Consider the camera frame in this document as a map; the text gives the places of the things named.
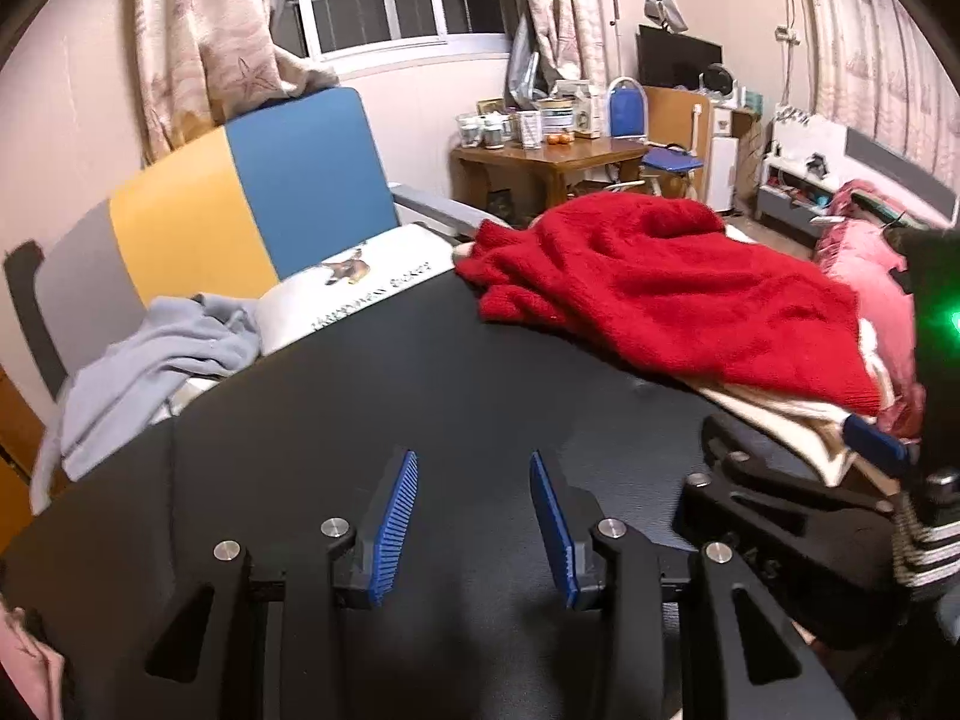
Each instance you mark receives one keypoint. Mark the wooden desk panel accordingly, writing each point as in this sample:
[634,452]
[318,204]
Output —
[675,116]

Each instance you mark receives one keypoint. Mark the oranges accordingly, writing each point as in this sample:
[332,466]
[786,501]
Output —
[559,139]

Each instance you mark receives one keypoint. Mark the grey padded headboard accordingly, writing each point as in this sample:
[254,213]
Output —
[900,165]

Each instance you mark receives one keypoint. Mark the wooden table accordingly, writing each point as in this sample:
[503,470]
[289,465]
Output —
[555,154]

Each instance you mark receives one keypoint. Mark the pink blanket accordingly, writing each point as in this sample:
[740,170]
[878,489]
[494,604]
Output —
[862,262]

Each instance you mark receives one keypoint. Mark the black monitor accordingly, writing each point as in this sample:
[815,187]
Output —
[675,56]

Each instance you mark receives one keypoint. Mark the white narrow cabinet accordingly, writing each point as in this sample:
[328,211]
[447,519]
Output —
[724,165]

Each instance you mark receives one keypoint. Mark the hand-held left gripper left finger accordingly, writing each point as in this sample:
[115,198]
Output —
[394,525]

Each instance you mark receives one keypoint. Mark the grey hoodie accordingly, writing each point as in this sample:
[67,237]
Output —
[150,382]

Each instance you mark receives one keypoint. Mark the small desk fan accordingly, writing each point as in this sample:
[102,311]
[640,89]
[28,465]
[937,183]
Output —
[716,81]

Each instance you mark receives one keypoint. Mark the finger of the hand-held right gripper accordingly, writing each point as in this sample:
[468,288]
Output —
[787,521]
[870,446]

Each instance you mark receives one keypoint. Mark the grey yellow blue chair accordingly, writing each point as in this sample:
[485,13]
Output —
[300,180]

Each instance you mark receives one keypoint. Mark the silver foil bag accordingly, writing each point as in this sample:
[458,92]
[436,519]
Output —
[523,67]

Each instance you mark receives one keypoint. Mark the blue folding chair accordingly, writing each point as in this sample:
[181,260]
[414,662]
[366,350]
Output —
[626,109]

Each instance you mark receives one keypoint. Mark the white shelf unit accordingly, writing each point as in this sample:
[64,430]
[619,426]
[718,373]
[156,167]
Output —
[810,139]

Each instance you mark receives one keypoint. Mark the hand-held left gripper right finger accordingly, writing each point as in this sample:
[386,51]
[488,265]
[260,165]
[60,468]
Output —
[551,525]

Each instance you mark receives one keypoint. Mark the white printed cushion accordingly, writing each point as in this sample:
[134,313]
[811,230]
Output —
[390,262]

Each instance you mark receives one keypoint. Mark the red knitted sweater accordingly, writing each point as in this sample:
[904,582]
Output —
[660,292]

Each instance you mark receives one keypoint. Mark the striped white cup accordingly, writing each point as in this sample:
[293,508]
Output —
[528,129]

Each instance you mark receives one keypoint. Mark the patterned beige curtain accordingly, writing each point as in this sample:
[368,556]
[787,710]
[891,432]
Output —
[202,15]
[885,52]
[570,0]

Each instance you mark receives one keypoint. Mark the beige folded cloth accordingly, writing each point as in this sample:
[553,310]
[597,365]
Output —
[795,420]

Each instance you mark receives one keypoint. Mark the pink cloth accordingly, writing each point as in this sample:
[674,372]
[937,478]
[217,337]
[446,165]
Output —
[30,667]

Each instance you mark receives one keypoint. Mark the white carton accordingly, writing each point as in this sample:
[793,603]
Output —
[586,112]

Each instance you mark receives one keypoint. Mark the glass jar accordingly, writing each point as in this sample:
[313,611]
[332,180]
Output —
[470,131]
[495,131]

